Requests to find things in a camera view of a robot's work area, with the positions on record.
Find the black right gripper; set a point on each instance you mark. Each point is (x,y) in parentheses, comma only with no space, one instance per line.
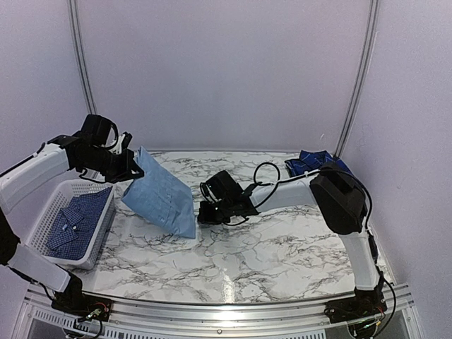
(203,215)

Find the left aluminium corner post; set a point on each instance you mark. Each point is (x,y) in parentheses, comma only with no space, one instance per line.
(77,38)

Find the white plastic basket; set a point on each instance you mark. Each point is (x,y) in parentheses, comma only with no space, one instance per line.
(60,198)

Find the blue checked shirt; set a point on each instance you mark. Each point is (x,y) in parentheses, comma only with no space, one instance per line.
(75,224)

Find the aluminium corner post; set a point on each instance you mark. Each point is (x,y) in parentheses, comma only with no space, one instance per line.
(362,71)
(77,38)

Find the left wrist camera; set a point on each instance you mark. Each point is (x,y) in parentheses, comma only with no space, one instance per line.
(97,129)

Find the dark blue plaid shirt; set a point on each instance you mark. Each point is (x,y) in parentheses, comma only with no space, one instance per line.
(311,161)

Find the right aluminium corner post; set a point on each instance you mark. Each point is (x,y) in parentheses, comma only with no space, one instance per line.
(362,71)

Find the light blue long sleeve shirt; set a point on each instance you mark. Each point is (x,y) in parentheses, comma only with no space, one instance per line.
(161,198)

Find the aluminium front frame rail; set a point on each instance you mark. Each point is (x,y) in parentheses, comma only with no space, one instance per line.
(135,318)

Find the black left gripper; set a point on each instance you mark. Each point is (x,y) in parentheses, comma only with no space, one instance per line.
(124,172)

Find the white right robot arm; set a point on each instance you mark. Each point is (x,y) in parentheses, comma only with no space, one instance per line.
(345,206)

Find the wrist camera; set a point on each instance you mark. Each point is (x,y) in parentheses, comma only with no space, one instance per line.
(223,186)
(97,129)

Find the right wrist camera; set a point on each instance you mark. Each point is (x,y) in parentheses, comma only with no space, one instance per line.
(223,186)

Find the aluminium back table rail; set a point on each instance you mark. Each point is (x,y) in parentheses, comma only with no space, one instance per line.
(227,150)

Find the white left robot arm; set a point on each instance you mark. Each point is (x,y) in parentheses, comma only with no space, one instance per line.
(59,155)

